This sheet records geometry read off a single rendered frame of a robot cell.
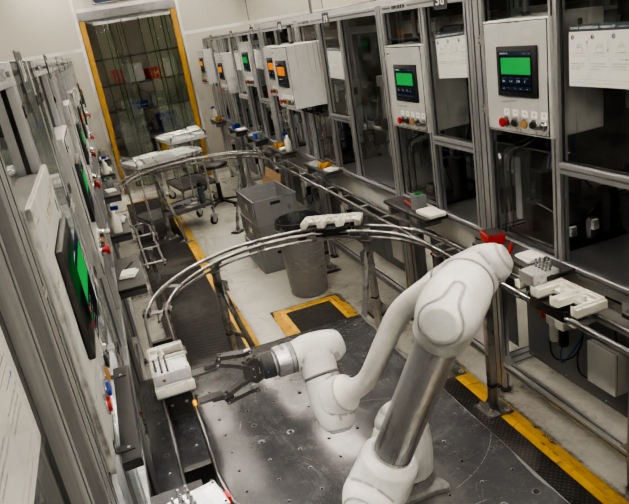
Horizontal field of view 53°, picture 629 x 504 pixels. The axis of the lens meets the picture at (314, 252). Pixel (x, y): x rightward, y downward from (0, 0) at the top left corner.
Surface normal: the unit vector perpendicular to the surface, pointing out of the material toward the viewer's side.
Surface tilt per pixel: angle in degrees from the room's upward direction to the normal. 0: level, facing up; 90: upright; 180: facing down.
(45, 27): 90
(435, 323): 85
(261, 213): 91
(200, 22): 90
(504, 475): 0
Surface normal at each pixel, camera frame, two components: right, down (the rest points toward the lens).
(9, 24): 0.33, 0.28
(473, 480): -0.16, -0.93
